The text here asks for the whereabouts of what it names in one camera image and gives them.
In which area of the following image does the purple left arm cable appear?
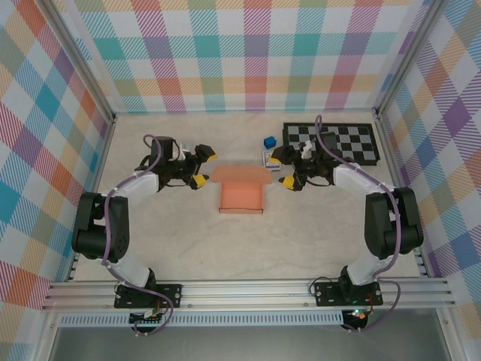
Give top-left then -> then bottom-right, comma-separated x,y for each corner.
101,134 -> 176,338

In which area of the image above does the salmon cardboard paper box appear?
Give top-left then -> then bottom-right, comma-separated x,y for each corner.
210,164 -> 274,216

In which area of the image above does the aluminium mounting rail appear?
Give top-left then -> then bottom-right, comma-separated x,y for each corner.
41,278 -> 458,311

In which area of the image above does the slotted grey cable duct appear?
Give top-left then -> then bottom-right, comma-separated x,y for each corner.
59,314 -> 345,327

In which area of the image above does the black grey chessboard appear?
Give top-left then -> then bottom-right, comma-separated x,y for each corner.
281,122 -> 380,167

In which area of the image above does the black electronics board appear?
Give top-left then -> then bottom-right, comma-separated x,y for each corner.
129,308 -> 168,326
343,307 -> 373,325

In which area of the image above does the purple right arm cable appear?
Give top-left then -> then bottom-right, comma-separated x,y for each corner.
308,114 -> 403,334

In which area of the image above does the aluminium frame post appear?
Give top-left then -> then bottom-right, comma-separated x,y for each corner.
39,0 -> 117,123
374,0 -> 454,117

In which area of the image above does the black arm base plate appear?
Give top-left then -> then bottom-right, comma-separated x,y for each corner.
313,281 -> 384,308
114,284 -> 183,309

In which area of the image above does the grey metal panel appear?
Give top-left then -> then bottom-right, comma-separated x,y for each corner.
48,326 -> 452,361

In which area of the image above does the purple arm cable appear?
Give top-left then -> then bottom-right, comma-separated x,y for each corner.
308,114 -> 403,334
101,134 -> 176,338

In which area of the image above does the blue playing card deck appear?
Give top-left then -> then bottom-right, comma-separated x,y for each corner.
262,150 -> 283,173

